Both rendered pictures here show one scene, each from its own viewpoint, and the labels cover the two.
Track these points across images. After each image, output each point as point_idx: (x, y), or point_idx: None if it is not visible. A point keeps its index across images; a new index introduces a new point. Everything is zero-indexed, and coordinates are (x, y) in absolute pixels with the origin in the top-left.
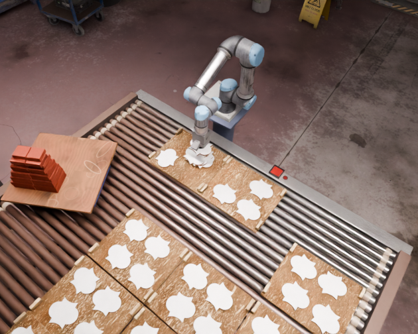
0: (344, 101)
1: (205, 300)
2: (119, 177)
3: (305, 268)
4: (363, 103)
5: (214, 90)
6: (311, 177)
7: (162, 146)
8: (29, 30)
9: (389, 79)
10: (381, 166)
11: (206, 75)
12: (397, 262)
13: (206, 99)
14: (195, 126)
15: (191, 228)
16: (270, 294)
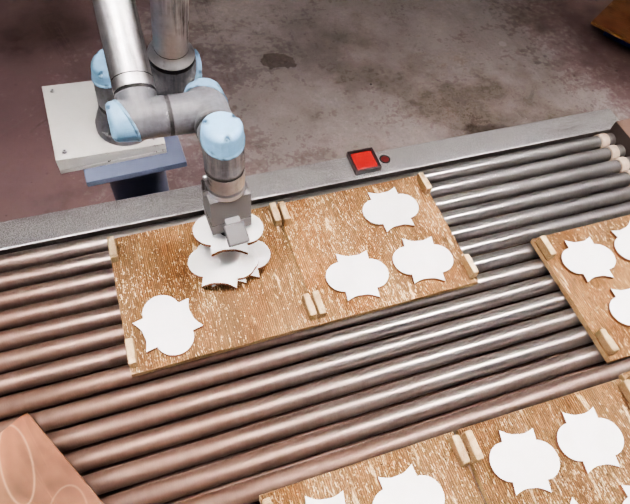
0: (195, 18)
1: (585, 474)
2: (123, 480)
3: (592, 257)
4: (223, 3)
5: (61, 112)
6: (289, 162)
7: (121, 314)
8: None
9: None
10: (341, 73)
11: (125, 39)
12: None
13: (187, 97)
14: (220, 185)
15: (394, 394)
16: (618, 346)
